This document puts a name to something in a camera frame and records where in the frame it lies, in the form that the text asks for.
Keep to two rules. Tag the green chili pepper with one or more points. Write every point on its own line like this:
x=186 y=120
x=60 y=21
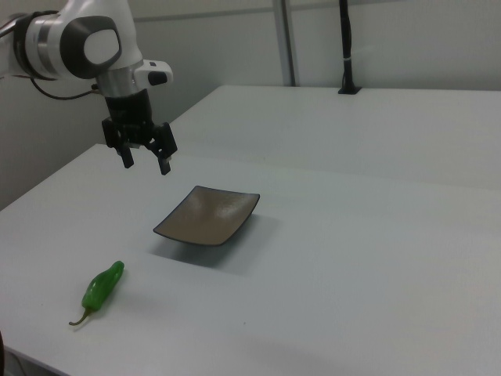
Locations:
x=99 y=288

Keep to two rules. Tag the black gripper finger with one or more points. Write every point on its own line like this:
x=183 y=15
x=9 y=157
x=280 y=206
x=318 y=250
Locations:
x=164 y=156
x=126 y=154

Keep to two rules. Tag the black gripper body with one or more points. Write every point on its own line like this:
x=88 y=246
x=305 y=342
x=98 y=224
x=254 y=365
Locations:
x=129 y=113

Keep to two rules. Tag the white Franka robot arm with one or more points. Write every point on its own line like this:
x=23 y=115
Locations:
x=55 y=35

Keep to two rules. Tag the square brown ceramic plate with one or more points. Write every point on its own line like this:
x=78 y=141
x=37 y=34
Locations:
x=207 y=215

